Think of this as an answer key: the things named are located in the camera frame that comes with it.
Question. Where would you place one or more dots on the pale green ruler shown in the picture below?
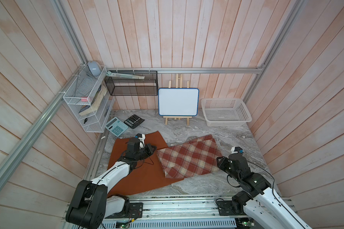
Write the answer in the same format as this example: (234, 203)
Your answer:
(124, 75)

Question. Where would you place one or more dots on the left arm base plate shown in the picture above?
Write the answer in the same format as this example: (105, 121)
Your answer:
(132, 210)

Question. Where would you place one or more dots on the rust orange skirt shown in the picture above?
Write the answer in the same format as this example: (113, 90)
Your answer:
(148, 177)

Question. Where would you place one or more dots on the white wire shelf rack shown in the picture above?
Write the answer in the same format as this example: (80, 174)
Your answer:
(89, 99)

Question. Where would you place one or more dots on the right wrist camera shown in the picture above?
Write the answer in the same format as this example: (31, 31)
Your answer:
(237, 150)

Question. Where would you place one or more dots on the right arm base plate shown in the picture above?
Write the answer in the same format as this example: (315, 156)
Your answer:
(231, 207)

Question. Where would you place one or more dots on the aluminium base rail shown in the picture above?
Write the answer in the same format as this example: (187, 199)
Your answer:
(172, 206)

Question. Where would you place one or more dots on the pink eraser on shelf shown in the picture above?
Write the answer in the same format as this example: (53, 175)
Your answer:
(84, 99)

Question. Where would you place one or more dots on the white board blue frame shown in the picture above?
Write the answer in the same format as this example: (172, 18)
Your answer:
(178, 101)

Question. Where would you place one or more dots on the grey computer mouse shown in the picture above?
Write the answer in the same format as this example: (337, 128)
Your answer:
(95, 68)

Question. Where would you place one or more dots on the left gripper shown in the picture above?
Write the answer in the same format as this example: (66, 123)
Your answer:
(148, 146)

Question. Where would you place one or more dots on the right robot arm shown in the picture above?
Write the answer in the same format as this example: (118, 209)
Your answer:
(258, 198)

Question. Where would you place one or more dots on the red plaid skirt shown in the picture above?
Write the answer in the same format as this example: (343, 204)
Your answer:
(193, 158)

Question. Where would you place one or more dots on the black mesh wall basket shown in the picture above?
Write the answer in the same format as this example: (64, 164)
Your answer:
(133, 87)

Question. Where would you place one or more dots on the teal calculator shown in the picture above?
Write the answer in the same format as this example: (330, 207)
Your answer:
(116, 127)

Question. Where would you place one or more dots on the book on shelf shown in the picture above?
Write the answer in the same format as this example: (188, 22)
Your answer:
(95, 103)

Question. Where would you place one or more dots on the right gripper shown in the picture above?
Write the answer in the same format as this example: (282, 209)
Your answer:
(223, 161)

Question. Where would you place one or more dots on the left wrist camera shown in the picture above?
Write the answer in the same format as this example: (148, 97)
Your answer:
(141, 138)

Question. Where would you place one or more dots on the black calculator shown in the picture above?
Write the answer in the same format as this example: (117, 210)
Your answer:
(133, 121)

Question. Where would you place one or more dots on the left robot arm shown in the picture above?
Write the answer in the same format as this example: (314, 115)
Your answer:
(90, 203)

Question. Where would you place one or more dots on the white plastic basket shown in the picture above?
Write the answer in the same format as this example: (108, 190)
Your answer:
(225, 112)

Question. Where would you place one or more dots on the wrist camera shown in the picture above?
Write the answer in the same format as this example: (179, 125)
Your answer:
(237, 150)
(141, 138)

